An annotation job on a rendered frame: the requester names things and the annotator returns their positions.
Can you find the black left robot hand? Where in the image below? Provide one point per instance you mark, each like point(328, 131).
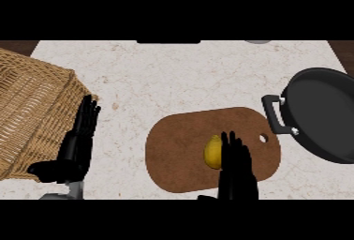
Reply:
point(77, 140)

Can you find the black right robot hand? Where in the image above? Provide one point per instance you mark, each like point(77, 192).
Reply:
point(236, 175)

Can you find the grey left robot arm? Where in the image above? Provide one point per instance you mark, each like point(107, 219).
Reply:
point(67, 190)

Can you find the yellow lemon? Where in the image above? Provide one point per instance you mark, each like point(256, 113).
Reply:
point(213, 153)

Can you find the brown wooden cutting board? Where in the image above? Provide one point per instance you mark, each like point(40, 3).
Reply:
point(185, 150)

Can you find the wicker basket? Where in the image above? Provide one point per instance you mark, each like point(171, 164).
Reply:
point(34, 115)

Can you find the grey rounded object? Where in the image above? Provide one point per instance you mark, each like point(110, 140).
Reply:
point(258, 41)

